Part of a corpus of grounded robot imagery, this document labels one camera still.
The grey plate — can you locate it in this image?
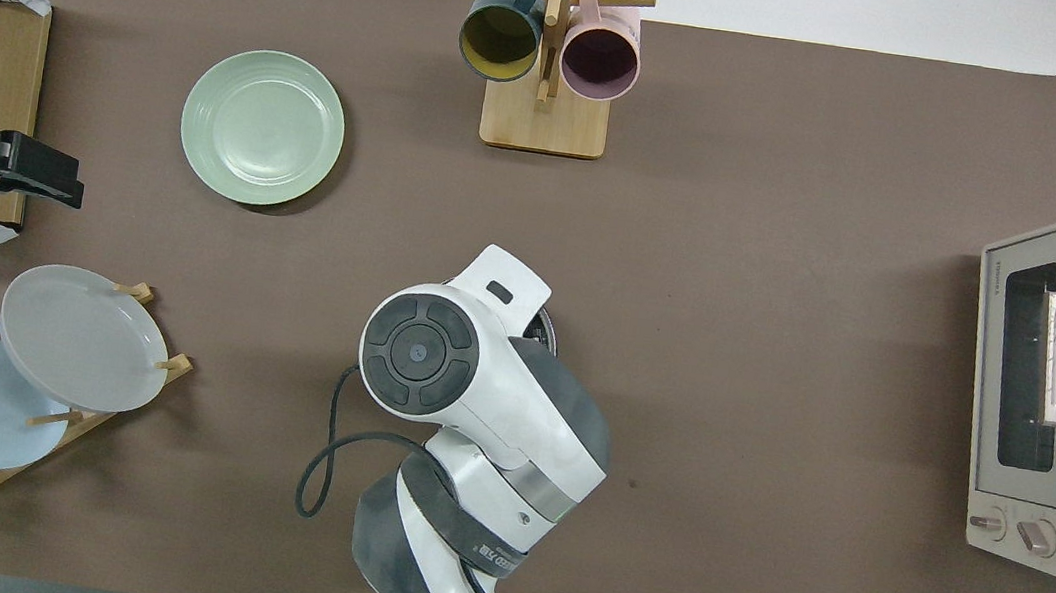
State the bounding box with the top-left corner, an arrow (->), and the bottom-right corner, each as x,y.
0,258 -> 180,421

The light green plate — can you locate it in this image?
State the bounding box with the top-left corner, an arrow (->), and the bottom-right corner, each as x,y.
173,41 -> 354,215

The wooden plate rack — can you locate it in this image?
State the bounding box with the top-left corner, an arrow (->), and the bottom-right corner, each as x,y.
0,265 -> 203,533

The wooden mug tree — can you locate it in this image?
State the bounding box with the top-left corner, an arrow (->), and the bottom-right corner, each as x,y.
443,0 -> 657,166

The brown table mat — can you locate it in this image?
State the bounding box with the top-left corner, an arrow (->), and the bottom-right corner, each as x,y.
0,0 -> 1056,593

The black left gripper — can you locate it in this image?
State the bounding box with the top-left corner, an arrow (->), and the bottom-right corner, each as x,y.
0,129 -> 92,211

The dark teal mug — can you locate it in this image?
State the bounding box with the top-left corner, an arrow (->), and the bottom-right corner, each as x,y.
454,0 -> 548,88

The pink mug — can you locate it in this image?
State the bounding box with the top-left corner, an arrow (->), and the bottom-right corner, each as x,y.
556,0 -> 648,107

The black pot with blue handle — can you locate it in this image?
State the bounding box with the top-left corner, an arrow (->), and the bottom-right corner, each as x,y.
521,305 -> 565,360

